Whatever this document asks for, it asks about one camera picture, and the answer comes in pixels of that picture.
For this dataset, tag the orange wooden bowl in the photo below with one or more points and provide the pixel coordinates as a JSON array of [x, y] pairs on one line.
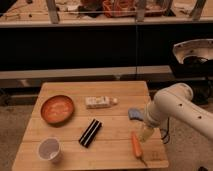
[[57, 109]]

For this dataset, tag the wooden table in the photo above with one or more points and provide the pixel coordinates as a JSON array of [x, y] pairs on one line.
[[98, 135]]

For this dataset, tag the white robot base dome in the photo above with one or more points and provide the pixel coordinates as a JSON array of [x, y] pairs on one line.
[[196, 47]]

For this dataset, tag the white paper cup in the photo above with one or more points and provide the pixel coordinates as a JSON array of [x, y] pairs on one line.
[[49, 150]]

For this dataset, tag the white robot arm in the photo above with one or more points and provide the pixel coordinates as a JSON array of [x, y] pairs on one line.
[[176, 101]]

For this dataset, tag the pale translucent gripper tip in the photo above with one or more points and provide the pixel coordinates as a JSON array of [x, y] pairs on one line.
[[145, 133]]

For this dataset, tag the white tube with label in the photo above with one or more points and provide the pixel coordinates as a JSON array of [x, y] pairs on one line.
[[100, 102]]

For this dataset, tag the orange basket on shelf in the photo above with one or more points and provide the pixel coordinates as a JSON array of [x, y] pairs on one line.
[[126, 8]]

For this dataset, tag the blue sponge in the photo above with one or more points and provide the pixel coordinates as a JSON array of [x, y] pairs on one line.
[[135, 114]]

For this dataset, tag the black striped rectangular block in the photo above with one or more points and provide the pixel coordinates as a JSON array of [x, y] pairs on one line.
[[90, 133]]

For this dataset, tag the orange carrot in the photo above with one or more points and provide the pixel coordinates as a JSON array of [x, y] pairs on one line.
[[136, 147]]

